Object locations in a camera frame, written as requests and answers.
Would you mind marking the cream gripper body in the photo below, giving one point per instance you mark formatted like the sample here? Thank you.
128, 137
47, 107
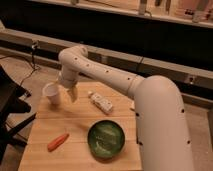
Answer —
73, 93

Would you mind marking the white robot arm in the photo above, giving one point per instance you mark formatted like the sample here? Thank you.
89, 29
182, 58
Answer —
161, 126

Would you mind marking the green ceramic bowl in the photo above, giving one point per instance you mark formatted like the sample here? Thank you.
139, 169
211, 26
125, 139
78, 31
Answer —
105, 139

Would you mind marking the white tube bottle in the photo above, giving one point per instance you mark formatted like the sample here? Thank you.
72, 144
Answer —
101, 102

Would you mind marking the orange carrot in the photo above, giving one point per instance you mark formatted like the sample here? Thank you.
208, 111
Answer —
57, 142

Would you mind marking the white sponge block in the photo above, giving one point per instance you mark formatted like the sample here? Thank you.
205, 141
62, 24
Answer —
132, 106

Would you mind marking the black chair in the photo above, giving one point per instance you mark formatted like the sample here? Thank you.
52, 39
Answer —
10, 102

